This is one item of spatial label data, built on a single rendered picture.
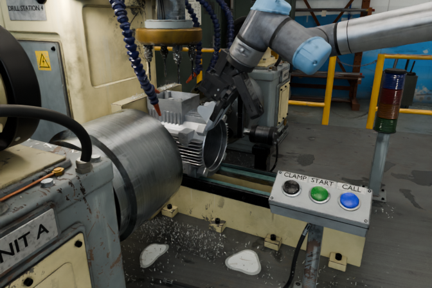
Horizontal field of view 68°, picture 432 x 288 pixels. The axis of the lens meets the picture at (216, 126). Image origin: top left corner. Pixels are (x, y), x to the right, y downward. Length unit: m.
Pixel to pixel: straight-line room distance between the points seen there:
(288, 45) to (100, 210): 0.46
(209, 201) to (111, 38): 0.56
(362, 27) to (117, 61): 0.68
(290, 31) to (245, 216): 0.50
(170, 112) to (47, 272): 0.55
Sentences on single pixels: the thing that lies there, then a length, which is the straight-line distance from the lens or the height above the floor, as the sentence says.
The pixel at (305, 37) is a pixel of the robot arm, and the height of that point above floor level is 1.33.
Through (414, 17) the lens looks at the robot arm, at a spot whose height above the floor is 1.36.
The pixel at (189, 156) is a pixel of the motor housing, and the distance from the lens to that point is 0.87.
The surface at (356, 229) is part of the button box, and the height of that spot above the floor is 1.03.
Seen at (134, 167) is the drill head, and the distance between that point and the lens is 0.61.
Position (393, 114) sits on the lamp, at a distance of 1.08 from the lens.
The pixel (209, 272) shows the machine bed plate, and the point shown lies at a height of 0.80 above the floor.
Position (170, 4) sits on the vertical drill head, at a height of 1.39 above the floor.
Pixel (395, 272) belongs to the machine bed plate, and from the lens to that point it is 0.92.
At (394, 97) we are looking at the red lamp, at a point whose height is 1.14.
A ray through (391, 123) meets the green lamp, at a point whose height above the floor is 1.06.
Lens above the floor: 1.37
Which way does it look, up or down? 19 degrees down
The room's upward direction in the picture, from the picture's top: straight up
